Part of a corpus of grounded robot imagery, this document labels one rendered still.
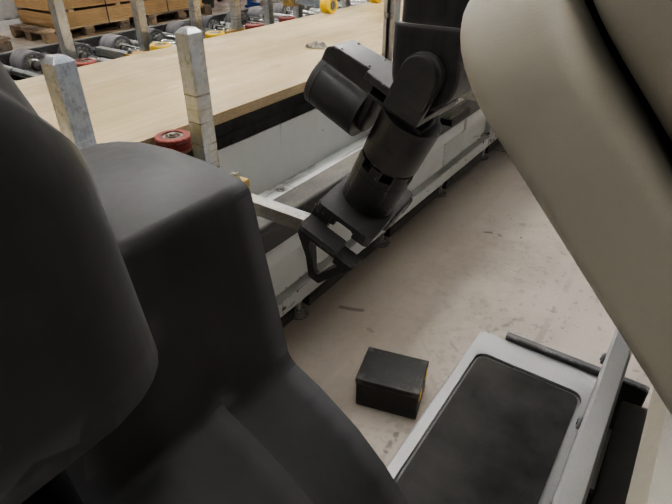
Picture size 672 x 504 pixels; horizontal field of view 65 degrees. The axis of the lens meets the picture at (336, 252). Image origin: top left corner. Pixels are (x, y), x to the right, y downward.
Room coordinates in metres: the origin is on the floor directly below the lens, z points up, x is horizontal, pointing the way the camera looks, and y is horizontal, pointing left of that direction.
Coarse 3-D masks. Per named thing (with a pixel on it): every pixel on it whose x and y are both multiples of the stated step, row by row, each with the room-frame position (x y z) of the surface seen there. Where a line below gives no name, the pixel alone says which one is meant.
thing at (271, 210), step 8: (256, 200) 0.97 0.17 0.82; (264, 200) 0.97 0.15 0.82; (272, 200) 0.97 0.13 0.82; (256, 208) 0.96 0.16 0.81; (264, 208) 0.95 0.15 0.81; (272, 208) 0.94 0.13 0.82; (280, 208) 0.94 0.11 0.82; (288, 208) 0.94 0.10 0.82; (264, 216) 0.95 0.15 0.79; (272, 216) 0.94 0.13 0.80; (280, 216) 0.92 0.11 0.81; (288, 216) 0.91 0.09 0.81; (296, 216) 0.90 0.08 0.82; (304, 216) 0.90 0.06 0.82; (288, 224) 0.91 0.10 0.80; (296, 224) 0.90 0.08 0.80
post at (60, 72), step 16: (48, 64) 0.78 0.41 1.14; (64, 64) 0.78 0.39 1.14; (48, 80) 0.78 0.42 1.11; (64, 80) 0.78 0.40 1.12; (64, 96) 0.77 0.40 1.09; (80, 96) 0.79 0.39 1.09; (64, 112) 0.77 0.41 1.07; (80, 112) 0.79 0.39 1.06; (64, 128) 0.78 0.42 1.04; (80, 128) 0.78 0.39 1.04; (80, 144) 0.78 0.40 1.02
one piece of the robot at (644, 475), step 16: (656, 400) 0.10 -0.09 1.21; (624, 416) 0.20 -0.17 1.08; (640, 416) 0.20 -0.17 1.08; (656, 416) 0.09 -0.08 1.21; (624, 432) 0.19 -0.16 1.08; (640, 432) 0.19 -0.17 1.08; (656, 432) 0.09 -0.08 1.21; (608, 448) 0.18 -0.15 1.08; (624, 448) 0.18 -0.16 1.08; (640, 448) 0.08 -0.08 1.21; (656, 448) 0.08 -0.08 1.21; (608, 464) 0.17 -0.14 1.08; (624, 464) 0.17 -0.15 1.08; (640, 464) 0.08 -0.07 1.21; (656, 464) 0.07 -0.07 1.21; (608, 480) 0.16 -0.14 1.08; (624, 480) 0.16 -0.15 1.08; (640, 480) 0.07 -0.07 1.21; (656, 480) 0.07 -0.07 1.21; (592, 496) 0.16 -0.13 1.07; (608, 496) 0.15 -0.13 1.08; (624, 496) 0.15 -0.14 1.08; (640, 496) 0.07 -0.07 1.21; (656, 496) 0.07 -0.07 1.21
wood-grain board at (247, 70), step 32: (256, 32) 2.34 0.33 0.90; (288, 32) 2.34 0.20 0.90; (320, 32) 2.34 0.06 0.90; (352, 32) 2.34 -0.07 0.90; (96, 64) 1.79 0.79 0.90; (128, 64) 1.79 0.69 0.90; (160, 64) 1.79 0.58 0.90; (224, 64) 1.79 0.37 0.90; (256, 64) 1.79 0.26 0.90; (288, 64) 1.79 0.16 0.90; (32, 96) 1.43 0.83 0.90; (96, 96) 1.43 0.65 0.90; (128, 96) 1.43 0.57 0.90; (160, 96) 1.43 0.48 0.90; (224, 96) 1.43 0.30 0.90; (256, 96) 1.43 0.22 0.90; (288, 96) 1.51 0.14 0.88; (96, 128) 1.17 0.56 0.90; (128, 128) 1.17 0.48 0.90; (160, 128) 1.17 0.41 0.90
